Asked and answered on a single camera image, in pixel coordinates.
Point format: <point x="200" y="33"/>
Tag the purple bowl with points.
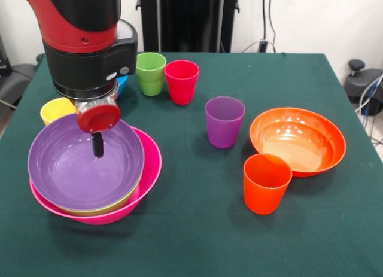
<point x="83" y="175"/>

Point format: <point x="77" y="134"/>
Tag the orange bowl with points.
<point x="299" y="139"/>

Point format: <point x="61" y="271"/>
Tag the black plug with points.
<point x="263" y="46"/>

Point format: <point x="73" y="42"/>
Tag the yellow cup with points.
<point x="55" y="111"/>

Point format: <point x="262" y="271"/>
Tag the purple cup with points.
<point x="224" y="130"/>

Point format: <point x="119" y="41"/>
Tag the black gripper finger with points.
<point x="97" y="145"/>

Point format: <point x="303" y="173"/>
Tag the blue bowl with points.
<point x="122" y="85"/>

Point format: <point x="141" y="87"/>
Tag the green bowl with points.
<point x="128" y="200"/>

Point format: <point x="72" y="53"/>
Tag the dark green tablecloth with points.
<point x="314" y="229"/>

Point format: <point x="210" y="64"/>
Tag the orange cup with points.
<point x="264" y="193"/>

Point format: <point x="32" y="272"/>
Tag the green cup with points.
<point x="151" y="88"/>
<point x="151" y="61"/>

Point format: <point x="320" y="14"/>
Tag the red cup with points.
<point x="181" y="85"/>

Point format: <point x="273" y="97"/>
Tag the pink bowl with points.
<point x="149" y="166"/>

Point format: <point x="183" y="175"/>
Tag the black equipment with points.
<point x="21" y="73"/>

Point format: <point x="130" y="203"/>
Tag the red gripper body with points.
<point x="98" y="118"/>

